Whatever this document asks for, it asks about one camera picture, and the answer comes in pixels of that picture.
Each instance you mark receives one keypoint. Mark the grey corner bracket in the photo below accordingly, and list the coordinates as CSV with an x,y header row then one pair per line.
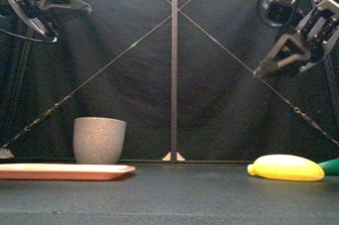
x,y
6,153

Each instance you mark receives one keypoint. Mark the green toy vegetable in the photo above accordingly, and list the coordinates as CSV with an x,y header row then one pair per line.
x,y
332,167

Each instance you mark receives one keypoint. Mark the orange flat tray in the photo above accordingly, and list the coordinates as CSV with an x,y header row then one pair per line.
x,y
66,171

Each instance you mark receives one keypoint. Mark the thin diagonal brace rod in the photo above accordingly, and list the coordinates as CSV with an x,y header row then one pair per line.
x,y
248,65
102,70

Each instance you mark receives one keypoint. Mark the post foot bracket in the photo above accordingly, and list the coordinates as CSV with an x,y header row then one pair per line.
x,y
174,157

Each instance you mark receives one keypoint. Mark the yellow toy banana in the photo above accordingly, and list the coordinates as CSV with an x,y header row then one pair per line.
x,y
286,168

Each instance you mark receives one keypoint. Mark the vertical metal frame post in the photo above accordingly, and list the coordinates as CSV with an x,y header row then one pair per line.
x,y
174,70

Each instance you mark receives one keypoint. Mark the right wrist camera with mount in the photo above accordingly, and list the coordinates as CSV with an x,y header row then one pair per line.
x,y
281,2

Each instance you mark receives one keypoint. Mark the grey speckled cup bowl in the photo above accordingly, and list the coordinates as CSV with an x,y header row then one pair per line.
x,y
99,140

